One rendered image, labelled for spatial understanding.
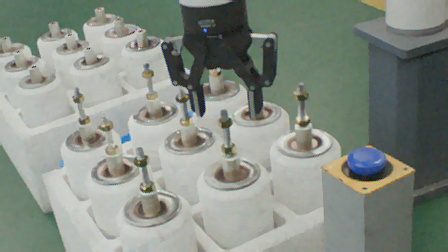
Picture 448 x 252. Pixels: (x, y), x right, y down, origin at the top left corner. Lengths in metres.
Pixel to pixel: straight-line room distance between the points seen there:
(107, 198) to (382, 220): 0.36
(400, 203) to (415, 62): 0.40
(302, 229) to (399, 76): 0.36
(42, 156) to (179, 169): 0.41
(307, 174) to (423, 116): 0.33
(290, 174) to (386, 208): 0.19
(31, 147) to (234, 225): 0.53
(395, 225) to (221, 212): 0.22
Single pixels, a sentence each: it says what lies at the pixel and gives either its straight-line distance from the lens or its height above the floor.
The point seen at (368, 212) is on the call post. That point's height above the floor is 0.29.
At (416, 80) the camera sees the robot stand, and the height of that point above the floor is 0.24.
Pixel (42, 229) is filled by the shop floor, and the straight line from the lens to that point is 1.26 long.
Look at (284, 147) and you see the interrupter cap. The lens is 0.87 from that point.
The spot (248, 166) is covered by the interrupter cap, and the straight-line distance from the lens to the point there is 0.84.
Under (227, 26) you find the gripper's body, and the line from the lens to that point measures 0.70.
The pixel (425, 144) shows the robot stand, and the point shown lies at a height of 0.11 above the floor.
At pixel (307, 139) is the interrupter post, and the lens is 0.87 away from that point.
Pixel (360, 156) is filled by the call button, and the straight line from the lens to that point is 0.70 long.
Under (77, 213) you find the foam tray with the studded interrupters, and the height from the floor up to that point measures 0.18.
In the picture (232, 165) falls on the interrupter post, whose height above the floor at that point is 0.27.
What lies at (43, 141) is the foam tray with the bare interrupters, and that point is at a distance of 1.23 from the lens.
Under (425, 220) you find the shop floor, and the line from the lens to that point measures 1.16.
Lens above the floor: 0.70
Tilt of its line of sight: 29 degrees down
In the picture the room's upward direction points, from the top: 11 degrees counter-clockwise
